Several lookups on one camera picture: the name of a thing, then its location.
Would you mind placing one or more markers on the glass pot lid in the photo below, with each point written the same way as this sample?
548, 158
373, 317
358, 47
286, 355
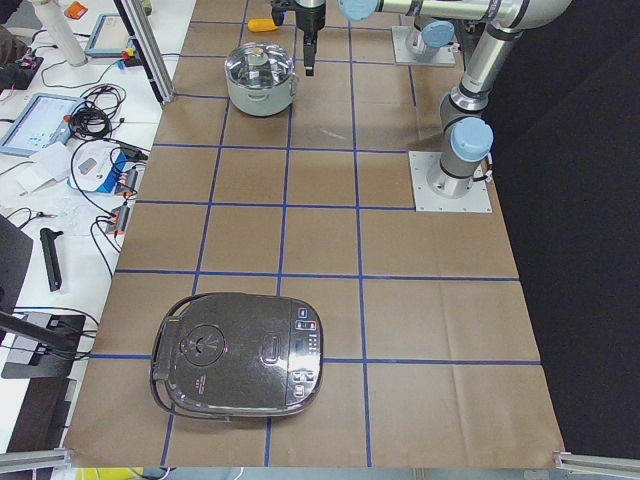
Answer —
259, 65

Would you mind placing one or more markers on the white cylinder post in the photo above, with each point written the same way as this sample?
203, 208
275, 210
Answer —
53, 20

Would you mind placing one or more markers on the aluminium frame post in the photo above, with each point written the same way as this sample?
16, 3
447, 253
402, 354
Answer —
141, 34

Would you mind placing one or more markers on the blue teach pendant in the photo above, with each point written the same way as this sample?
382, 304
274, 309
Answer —
109, 37
43, 122

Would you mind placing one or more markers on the blue white box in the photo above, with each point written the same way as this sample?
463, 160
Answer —
96, 167

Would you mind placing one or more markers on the orange terminal block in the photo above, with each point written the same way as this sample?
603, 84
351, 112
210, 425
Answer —
118, 220

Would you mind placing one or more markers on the pale green electric pot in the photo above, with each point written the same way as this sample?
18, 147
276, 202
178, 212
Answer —
263, 102

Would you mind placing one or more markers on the near blue teach pendant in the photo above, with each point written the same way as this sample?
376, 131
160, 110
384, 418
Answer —
43, 122

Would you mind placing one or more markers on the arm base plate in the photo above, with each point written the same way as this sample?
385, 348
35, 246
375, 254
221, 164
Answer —
399, 35
435, 191

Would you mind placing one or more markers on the yellow corn cob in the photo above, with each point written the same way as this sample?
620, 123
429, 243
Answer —
261, 25

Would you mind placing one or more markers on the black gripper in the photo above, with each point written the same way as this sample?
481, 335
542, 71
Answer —
309, 20

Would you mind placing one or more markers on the black monitor stand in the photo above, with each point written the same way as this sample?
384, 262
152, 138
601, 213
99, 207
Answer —
46, 345

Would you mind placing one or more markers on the black bar tool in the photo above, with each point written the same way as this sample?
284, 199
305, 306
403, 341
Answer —
47, 239

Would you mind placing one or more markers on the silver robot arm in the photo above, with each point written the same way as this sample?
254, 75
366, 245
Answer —
430, 44
467, 139

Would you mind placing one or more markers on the dark metallic rice cooker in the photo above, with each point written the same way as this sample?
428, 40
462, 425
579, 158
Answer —
224, 355

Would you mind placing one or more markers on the far blue teach pendant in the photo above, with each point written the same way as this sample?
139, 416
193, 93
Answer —
109, 37

